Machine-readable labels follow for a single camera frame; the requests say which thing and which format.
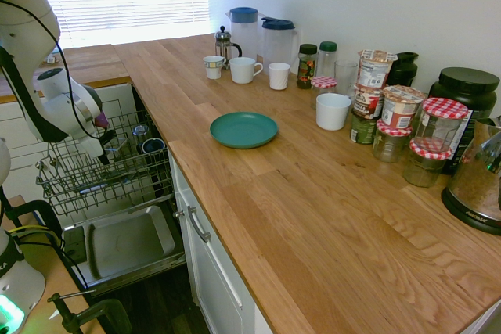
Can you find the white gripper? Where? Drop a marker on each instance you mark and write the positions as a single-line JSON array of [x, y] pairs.
[[91, 140]]

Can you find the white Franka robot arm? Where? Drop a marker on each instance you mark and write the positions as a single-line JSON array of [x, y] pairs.
[[35, 36]]

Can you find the open dishwasher door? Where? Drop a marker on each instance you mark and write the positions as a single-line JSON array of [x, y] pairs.
[[129, 240]]

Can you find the black utensil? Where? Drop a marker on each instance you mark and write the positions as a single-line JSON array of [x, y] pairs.
[[109, 136]]

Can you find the clear glass in rack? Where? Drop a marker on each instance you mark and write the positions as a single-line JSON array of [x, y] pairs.
[[140, 130]]

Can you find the dark blue cup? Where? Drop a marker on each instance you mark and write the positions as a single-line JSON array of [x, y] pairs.
[[153, 146]]

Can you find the white drawer front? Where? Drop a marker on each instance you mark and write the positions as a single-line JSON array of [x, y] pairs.
[[115, 105]]

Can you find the black metal clamp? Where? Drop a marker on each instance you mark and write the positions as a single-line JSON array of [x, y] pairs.
[[105, 312], [39, 209]]

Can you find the small container blue lid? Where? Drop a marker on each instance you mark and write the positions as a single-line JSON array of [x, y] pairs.
[[50, 59]]

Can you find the green plastic plate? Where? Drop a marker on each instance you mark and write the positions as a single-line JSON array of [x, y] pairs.
[[243, 130]]

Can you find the patterned white cup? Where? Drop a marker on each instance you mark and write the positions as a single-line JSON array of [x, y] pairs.
[[213, 68]]

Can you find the white cabinet door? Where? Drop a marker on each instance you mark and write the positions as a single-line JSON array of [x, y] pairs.
[[215, 279]]

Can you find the glass french press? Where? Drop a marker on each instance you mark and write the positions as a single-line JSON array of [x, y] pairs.
[[224, 42]]

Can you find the tall pitcher blue lid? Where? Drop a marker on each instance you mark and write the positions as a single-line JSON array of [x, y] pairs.
[[243, 33]]

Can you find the ribbed white cup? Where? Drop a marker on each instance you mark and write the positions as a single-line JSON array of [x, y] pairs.
[[279, 76]]

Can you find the wide pitcher dark blue lid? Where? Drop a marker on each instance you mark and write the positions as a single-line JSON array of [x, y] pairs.
[[278, 46]]

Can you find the dark spice jar green lid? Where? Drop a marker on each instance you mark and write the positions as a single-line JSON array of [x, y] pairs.
[[307, 68]]

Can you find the small jar red checkered lid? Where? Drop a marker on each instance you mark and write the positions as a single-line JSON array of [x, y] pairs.
[[323, 83]]

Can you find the large white cup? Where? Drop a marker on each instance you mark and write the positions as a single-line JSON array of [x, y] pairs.
[[332, 113]]

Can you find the clear jar green lid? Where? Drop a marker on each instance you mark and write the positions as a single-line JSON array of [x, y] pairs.
[[327, 60]]

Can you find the clear drinking glass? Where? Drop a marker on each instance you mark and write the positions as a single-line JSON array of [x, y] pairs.
[[346, 77]]

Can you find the green tin can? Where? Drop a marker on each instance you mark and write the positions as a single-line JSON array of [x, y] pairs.
[[362, 130]]

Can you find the glass jar red checkered lid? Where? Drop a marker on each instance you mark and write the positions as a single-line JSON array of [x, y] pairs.
[[391, 144], [426, 167]]

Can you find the black shaker bottle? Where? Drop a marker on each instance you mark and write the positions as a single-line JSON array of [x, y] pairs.
[[405, 70]]

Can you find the large jar red checkered lid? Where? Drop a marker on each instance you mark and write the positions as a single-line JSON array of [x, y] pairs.
[[442, 123]]

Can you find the black protein powder tub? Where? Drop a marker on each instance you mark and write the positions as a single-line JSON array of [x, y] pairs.
[[467, 91]]

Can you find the stainless steel electric kettle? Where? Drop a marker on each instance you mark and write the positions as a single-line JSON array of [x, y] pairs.
[[475, 181]]

